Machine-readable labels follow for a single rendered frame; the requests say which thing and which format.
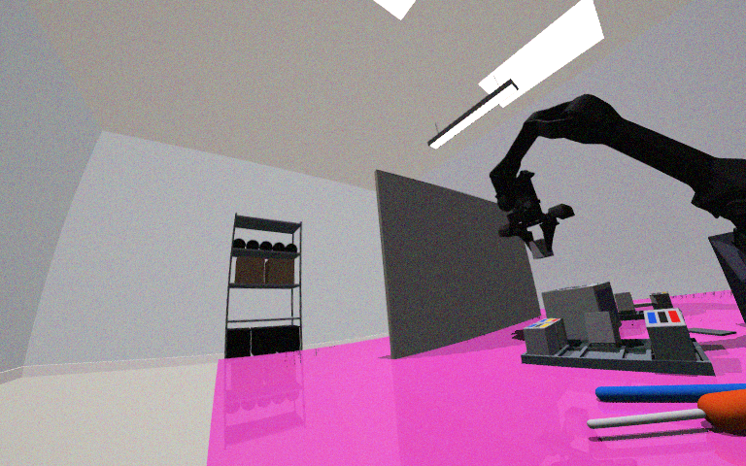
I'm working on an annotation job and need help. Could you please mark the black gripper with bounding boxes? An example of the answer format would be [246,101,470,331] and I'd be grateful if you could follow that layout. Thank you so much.
[498,194,575,252]

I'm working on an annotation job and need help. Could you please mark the blue rounded bar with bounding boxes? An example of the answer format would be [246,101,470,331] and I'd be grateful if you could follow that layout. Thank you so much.
[595,383,746,401]

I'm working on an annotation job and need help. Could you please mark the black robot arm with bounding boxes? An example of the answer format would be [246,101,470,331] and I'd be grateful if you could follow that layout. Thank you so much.
[490,94,746,255]

